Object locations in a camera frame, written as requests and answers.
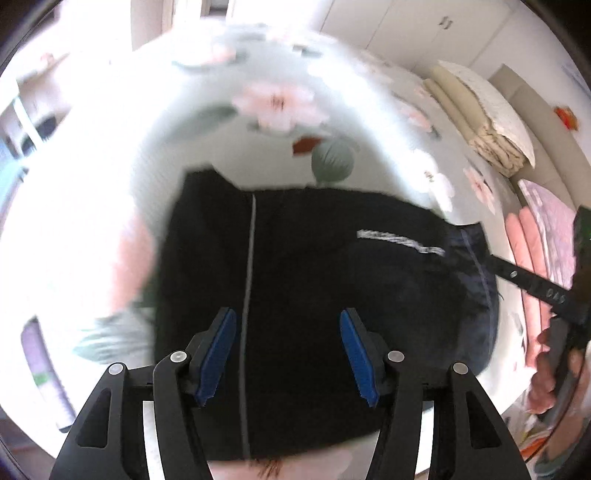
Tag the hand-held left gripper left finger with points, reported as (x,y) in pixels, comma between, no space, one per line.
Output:
(217,355)

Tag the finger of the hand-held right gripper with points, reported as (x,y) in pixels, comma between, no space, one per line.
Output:
(540,288)

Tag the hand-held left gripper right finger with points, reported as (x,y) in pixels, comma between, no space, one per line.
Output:
(358,355)

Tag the black jacket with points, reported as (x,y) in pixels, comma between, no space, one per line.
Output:
(300,277)

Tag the person's right hand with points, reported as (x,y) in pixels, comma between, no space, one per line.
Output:
(542,387)

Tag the pink folded blanket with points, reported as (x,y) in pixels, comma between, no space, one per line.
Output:
(521,240)

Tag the purple patterned quilt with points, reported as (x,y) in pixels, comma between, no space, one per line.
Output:
(549,212)

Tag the beige bed headboard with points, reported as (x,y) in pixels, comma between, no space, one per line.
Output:
(545,138)

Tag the pale purple cloth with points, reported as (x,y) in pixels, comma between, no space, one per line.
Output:
(46,369)

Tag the white pillow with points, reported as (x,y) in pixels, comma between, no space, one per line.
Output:
(498,110)

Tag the folded beige bedding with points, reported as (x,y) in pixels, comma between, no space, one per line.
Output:
(455,108)

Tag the floral bed sheet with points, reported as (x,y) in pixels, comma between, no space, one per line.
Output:
(277,101)

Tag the white wardrobe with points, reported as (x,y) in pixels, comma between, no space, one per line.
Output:
(406,27)

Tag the orange wall sticker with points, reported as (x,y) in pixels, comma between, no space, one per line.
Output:
(567,117)

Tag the wall shelf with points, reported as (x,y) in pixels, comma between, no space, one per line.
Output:
(44,67)

